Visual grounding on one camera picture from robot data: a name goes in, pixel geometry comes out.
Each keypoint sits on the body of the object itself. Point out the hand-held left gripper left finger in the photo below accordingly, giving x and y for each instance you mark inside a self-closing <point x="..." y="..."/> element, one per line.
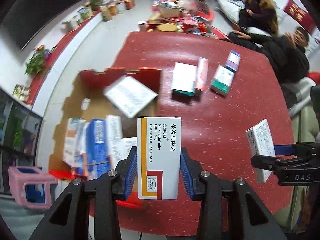
<point x="131" y="177"/>

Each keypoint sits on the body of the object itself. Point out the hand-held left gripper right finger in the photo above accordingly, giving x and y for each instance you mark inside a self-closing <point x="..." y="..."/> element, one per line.
<point x="187" y="177"/>

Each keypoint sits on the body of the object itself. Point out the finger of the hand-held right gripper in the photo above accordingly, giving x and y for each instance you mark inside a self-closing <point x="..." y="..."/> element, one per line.
<point x="265" y="162"/>
<point x="283" y="150"/>

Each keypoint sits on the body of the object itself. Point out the white medicine box black text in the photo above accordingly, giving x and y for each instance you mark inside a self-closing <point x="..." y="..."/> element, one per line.
<point x="260" y="142"/>

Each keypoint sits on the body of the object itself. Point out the white orange bordered medicine box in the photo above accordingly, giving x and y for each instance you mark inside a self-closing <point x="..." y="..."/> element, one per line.
<point x="158" y="155"/>

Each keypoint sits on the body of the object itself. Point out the white text-covered box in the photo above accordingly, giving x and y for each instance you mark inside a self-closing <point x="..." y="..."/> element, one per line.
<point x="114" y="135"/>

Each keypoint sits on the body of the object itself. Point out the white medicine box orange label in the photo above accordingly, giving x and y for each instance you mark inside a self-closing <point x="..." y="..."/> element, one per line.
<point x="73" y="140"/>

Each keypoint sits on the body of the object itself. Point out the falling white medicine box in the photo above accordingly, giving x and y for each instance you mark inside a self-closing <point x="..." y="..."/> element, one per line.
<point x="130" y="95"/>

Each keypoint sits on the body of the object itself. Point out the large green white medicine box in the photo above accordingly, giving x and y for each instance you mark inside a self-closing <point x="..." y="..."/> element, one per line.
<point x="222" y="78"/>

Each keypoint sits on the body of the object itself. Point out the small green white medicine box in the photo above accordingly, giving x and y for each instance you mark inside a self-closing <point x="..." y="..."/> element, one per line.
<point x="183" y="76"/>

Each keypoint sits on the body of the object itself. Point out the blue purple medicine box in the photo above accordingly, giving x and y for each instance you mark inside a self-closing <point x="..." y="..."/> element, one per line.
<point x="233" y="60"/>

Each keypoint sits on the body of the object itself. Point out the orange white cream box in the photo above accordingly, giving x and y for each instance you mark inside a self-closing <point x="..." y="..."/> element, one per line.
<point x="202" y="72"/>

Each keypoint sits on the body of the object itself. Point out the red cardboard carton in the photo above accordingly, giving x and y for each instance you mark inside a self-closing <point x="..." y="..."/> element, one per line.
<point x="95" y="76"/>

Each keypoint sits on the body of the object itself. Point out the beige sofa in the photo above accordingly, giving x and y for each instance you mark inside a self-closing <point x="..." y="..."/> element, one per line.
<point x="300" y="130"/>

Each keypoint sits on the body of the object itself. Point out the pink plastic stool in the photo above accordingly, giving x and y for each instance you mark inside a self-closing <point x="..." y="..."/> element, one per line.
<point x="17" y="177"/>

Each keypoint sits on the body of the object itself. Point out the glass display cabinet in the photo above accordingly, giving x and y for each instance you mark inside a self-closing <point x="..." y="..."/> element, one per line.
<point x="17" y="130"/>

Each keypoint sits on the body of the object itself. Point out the green potted plant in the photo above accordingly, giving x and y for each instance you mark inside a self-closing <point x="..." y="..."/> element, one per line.
<point x="37" y="61"/>

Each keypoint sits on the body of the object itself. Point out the yellow round tin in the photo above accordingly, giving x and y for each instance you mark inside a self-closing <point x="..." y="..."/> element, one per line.
<point x="167" y="27"/>

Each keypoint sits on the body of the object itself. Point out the small red white box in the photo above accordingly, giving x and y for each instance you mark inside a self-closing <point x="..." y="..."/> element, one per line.
<point x="143" y="26"/>

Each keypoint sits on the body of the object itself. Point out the red round tin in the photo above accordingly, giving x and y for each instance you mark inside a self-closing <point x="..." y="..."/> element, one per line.
<point x="190" y="25"/>

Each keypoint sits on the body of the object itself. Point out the round red side table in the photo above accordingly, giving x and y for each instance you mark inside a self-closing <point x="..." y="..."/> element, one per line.
<point x="211" y="13"/>

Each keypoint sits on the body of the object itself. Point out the orange gift box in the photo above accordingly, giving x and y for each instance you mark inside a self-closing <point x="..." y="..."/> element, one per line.
<point x="109" y="12"/>

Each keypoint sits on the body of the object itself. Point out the small open cardboard box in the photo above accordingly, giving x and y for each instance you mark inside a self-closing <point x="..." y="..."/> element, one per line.
<point x="170" y="10"/>

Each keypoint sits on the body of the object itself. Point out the blue green gift box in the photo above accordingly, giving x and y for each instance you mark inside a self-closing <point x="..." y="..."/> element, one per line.
<point x="83" y="13"/>

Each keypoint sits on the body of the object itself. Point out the red flower potted plant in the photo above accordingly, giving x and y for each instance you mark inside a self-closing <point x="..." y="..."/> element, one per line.
<point x="95" y="2"/>

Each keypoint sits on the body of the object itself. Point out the black television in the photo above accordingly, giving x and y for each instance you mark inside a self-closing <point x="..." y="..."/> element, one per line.
<point x="47" y="10"/>

